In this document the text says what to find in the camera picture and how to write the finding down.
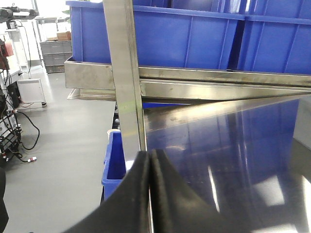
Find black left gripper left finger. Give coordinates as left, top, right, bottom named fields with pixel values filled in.
left=65, top=151, right=150, bottom=233

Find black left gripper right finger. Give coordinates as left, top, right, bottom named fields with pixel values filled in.
left=151, top=150, right=245, bottom=233

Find blue bin on floor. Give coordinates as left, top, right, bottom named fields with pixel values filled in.
left=101, top=131, right=126, bottom=202

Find blue bin on shelf left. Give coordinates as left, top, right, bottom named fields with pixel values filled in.
left=66, top=0, right=244, bottom=69

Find blue bin on shelf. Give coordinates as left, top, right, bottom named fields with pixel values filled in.
left=238, top=0, right=311, bottom=75
left=66, top=0, right=244, bottom=69

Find blue bin on shelf right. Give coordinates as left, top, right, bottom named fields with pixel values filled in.
left=238, top=0, right=311, bottom=75

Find stainless steel shelf rack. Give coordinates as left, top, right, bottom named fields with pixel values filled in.
left=64, top=0, right=311, bottom=156

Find white equipment cabinet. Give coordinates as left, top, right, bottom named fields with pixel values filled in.
left=17, top=79, right=47, bottom=108

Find gray stacked crates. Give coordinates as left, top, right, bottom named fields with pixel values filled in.
left=40, top=40, right=72, bottom=74

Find black floor cable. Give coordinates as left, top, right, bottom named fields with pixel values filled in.
left=14, top=110, right=41, bottom=163

